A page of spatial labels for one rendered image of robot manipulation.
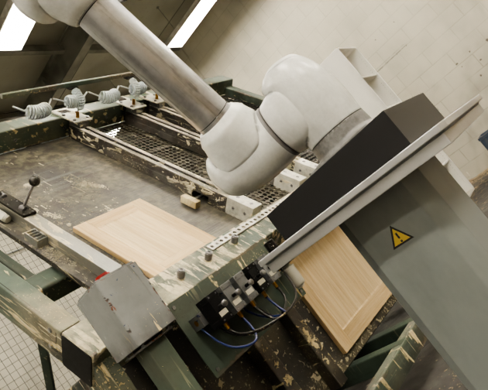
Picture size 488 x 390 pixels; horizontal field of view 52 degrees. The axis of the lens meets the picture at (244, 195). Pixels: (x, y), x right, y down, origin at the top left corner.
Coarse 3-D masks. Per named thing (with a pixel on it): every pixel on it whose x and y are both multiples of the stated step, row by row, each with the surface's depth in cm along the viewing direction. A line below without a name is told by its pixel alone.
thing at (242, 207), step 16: (80, 128) 234; (96, 144) 230; (112, 144) 223; (128, 144) 225; (128, 160) 220; (144, 160) 214; (160, 160) 214; (160, 176) 211; (176, 176) 206; (192, 176) 206; (192, 192) 204; (208, 192) 198; (224, 208) 196; (240, 208) 191; (256, 208) 189
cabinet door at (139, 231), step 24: (120, 216) 180; (144, 216) 183; (168, 216) 185; (96, 240) 165; (120, 240) 168; (144, 240) 170; (168, 240) 171; (192, 240) 173; (144, 264) 157; (168, 264) 159
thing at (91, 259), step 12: (0, 204) 174; (12, 216) 171; (36, 216) 170; (36, 228) 164; (48, 228) 164; (60, 228) 165; (48, 240) 162; (60, 240) 159; (72, 240) 160; (72, 252) 156; (84, 252) 155; (96, 252) 156; (84, 264) 154; (96, 264) 151; (108, 264) 152
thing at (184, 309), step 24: (264, 240) 174; (240, 264) 161; (288, 264) 166; (192, 288) 145; (216, 288) 150; (240, 288) 142; (264, 288) 147; (288, 288) 168; (192, 312) 141; (216, 312) 133; (240, 312) 140; (264, 312) 148; (192, 336) 137; (216, 336) 141; (240, 336) 146; (216, 360) 137
